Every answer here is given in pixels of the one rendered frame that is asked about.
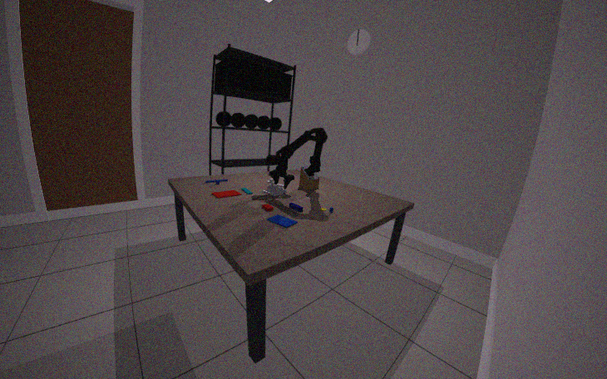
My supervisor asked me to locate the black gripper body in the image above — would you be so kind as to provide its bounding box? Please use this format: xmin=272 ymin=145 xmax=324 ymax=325
xmin=276 ymin=165 xmax=294 ymax=180

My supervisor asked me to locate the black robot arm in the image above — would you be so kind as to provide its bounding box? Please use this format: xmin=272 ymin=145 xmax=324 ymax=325
xmin=267 ymin=128 xmax=327 ymax=177

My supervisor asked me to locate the blue flat square plate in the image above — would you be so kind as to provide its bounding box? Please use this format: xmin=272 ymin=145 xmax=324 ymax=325
xmin=267 ymin=215 xmax=298 ymax=228

